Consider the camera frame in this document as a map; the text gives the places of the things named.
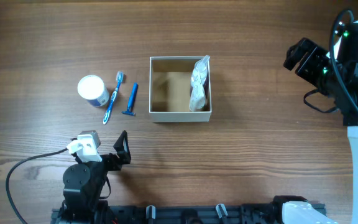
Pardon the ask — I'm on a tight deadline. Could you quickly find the white cardboard box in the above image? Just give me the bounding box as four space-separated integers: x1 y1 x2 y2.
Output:
149 56 212 123

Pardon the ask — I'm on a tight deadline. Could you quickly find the clear spray bottle dark liquid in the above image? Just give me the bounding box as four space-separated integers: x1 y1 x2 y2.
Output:
191 55 210 87

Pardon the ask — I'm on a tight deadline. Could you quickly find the white round jar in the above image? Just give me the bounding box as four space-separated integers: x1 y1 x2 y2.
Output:
77 75 110 107

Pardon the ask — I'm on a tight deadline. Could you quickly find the blue white toothbrush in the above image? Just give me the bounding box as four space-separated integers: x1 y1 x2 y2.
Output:
103 71 124 124

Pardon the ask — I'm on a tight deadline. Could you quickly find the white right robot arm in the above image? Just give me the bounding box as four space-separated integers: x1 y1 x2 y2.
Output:
283 21 358 223

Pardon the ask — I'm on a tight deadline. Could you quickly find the blue disposable razor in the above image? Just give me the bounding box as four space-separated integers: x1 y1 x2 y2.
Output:
122 83 139 116

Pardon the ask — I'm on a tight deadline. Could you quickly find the white tube with print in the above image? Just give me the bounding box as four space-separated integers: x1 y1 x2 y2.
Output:
189 73 206 112

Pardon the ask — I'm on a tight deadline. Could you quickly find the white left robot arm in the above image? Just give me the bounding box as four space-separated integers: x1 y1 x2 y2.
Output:
53 130 131 223

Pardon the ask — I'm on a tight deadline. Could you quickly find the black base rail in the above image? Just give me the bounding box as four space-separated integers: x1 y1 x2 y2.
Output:
50 203 328 224

